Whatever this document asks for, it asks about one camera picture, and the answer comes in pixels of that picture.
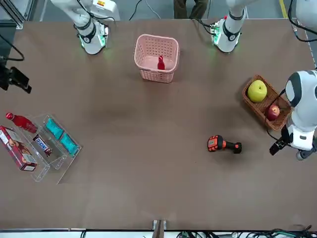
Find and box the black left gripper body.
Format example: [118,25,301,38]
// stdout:
[280,125,294,150]

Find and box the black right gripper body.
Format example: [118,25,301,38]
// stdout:
[0,64,13,91]

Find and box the orange black barcode scanner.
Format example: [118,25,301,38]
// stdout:
[207,134,243,155]

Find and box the brown wicker basket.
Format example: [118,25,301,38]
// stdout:
[242,74,293,132]

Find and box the pink plastic basket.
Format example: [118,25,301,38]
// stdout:
[134,34,180,84]

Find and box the red apple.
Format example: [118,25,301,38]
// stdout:
[265,104,281,121]

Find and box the teal snack packet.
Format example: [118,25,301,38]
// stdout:
[59,133,81,157]
[45,118,65,140]

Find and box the yellow pear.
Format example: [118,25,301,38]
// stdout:
[247,79,268,103]

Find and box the Snickers bar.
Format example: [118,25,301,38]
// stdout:
[32,133,53,158]

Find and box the red cookie box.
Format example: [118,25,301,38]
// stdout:
[0,125,38,172]

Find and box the clear acrylic shelf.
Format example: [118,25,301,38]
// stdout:
[4,113,83,185]

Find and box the white box with yellow label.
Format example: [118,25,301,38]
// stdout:
[91,0,121,21]

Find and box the person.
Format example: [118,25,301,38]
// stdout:
[173,0,211,20]

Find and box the aluminium frame post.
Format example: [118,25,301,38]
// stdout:
[152,219,167,238]

